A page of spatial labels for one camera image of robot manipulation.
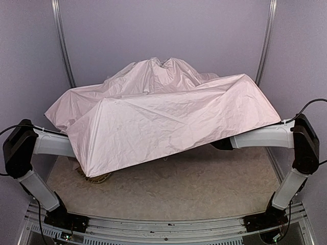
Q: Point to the pink and black folding umbrella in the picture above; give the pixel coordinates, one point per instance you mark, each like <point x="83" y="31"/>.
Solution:
<point x="153" y="109"/>

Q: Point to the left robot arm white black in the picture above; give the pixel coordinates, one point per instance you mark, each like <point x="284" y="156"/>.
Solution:
<point x="25" y="141"/>

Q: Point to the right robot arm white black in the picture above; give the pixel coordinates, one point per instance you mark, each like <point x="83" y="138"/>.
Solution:
<point x="296" y="134"/>

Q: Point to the woven bamboo tray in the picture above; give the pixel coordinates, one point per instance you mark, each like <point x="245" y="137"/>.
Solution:
<point x="94" y="180"/>

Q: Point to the aluminium front rail frame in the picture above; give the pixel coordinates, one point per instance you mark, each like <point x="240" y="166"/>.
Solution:
<point x="228" y="230"/>

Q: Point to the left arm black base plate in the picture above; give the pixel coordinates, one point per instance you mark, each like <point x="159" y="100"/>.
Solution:
<point x="65" y="220"/>

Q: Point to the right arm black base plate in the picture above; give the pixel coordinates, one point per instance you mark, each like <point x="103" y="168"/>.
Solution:
<point x="265" y="220"/>

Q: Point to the left aluminium corner post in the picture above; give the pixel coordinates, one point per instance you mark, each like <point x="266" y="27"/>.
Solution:
<point x="63" y="48"/>

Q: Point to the aluminium corner post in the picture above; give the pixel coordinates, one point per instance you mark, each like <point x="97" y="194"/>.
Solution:
<point x="266" y="43"/>
<point x="63" y="48"/>

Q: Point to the right aluminium corner post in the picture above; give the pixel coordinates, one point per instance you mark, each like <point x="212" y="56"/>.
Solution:
<point x="266" y="43"/>

